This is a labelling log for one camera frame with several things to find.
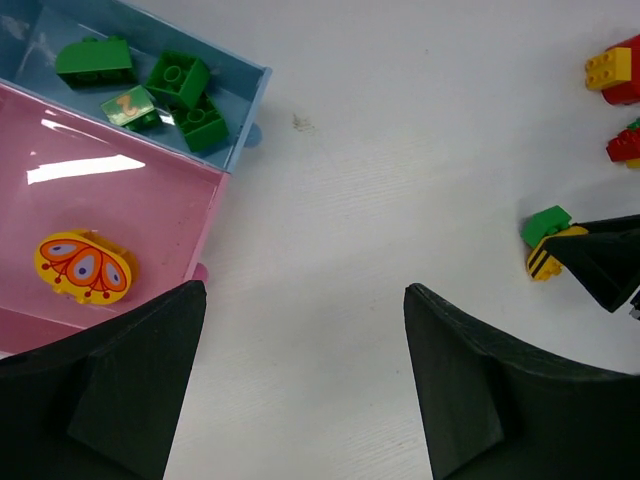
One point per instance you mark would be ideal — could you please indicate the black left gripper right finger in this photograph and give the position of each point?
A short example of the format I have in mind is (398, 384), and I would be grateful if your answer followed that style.
(496, 407)

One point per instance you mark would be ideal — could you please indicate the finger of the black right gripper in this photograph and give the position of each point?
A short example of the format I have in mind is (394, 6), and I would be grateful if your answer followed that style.
(605, 260)

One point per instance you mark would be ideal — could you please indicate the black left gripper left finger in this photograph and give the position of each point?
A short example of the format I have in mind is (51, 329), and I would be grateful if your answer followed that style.
(103, 403)

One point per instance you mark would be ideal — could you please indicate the yellow black striped lego brick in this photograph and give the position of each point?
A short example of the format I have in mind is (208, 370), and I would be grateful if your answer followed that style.
(541, 265)

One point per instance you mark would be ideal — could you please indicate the small green lego brick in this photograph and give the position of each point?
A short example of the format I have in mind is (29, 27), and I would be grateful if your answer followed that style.
(544, 223)

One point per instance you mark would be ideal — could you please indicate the small red lego brick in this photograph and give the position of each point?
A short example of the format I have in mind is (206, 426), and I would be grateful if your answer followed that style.
(624, 147)

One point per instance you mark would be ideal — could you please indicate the green number two lego cube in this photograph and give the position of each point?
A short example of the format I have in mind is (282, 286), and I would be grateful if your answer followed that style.
(133, 110)

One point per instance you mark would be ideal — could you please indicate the green lego plate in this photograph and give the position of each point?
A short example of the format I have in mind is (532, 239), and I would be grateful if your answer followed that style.
(178, 79)

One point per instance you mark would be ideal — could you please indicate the long yellow lego brick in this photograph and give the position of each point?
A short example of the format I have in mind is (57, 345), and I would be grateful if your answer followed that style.
(633, 163)

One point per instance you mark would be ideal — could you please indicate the green curved lego brick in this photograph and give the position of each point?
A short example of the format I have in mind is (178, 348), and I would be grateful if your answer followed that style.
(635, 125)

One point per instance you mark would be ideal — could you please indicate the small yellow lego brick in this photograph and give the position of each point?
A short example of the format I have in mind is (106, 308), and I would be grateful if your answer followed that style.
(607, 69)

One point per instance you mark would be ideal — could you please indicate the pink container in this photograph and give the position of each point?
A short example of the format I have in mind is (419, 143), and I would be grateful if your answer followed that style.
(61, 171)

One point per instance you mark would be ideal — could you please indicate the light blue container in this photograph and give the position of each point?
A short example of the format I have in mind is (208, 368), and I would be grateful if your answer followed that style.
(33, 33)

